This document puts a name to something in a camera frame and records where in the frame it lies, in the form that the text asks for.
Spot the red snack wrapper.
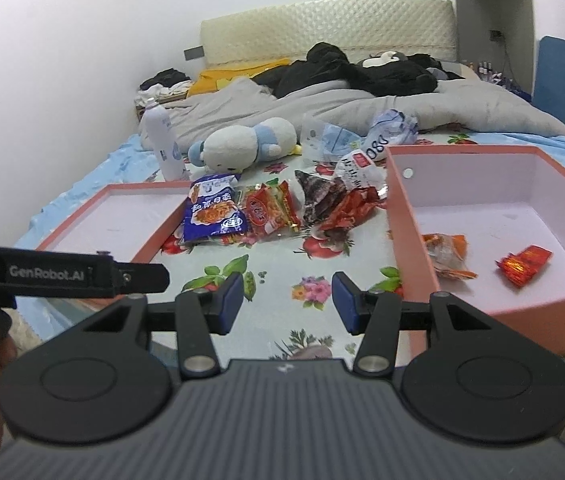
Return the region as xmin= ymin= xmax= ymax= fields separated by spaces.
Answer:
xmin=315 ymin=180 xmax=391 ymax=243

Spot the clear bag with blue contents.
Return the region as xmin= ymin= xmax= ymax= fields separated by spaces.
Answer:
xmin=301 ymin=112 xmax=363 ymax=163

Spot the blue padded board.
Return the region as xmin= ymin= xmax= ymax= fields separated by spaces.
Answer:
xmin=533 ymin=36 xmax=565 ymax=126

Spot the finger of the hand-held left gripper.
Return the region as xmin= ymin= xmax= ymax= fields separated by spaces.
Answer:
xmin=112 ymin=261 xmax=171 ymax=296

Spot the white and blue plush toy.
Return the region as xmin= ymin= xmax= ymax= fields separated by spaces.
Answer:
xmin=187 ymin=117 xmax=303 ymax=171

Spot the grey duvet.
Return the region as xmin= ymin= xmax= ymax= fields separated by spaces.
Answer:
xmin=165 ymin=77 xmax=565 ymax=148

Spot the crumpled blue and white bag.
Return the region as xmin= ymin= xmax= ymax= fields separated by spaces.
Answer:
xmin=360 ymin=108 xmax=419 ymax=161

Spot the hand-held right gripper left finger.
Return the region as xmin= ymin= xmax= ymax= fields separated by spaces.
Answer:
xmin=80 ymin=272 xmax=246 ymax=378

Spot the pile of folded clothes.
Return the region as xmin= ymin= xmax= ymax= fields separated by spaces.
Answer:
xmin=135 ymin=67 xmax=193 ymax=106

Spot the shallow pink box lid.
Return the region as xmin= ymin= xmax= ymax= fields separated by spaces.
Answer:
xmin=32 ymin=181 xmax=198 ymax=267

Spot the white packet with red label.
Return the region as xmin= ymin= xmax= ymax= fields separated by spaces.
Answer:
xmin=335 ymin=147 xmax=391 ymax=196

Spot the white spray bottle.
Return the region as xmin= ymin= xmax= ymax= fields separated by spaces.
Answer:
xmin=141 ymin=98 xmax=188 ymax=181

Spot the yellow cloth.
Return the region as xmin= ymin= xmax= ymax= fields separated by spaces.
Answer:
xmin=186 ymin=58 xmax=291 ymax=98

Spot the cream padded headboard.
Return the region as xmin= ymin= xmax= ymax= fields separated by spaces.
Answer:
xmin=199 ymin=0 xmax=458 ymax=68

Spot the blue snack packet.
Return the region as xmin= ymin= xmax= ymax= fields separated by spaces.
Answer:
xmin=181 ymin=172 xmax=249 ymax=246

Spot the row of small bottles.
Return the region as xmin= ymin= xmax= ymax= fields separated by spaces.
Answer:
xmin=460 ymin=60 xmax=513 ymax=88

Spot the small red snack packet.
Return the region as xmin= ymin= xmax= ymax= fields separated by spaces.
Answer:
xmin=495 ymin=244 xmax=553 ymax=288

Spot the dark triangular snack packet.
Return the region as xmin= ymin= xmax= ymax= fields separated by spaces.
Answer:
xmin=294 ymin=169 xmax=348 ymax=226

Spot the black jacket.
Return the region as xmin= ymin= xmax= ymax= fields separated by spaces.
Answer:
xmin=252 ymin=41 xmax=463 ymax=98

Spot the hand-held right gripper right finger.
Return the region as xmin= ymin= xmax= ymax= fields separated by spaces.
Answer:
xmin=331 ymin=271 xmax=501 ymax=376

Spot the deep pink cardboard box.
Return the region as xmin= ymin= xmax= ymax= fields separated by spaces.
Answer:
xmin=385 ymin=144 xmax=565 ymax=357

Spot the red and orange snack packet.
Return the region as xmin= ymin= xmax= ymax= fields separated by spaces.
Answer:
xmin=235 ymin=178 xmax=303 ymax=243

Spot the floral bed sheet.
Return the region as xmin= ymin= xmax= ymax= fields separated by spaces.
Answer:
xmin=12 ymin=130 xmax=565 ymax=361

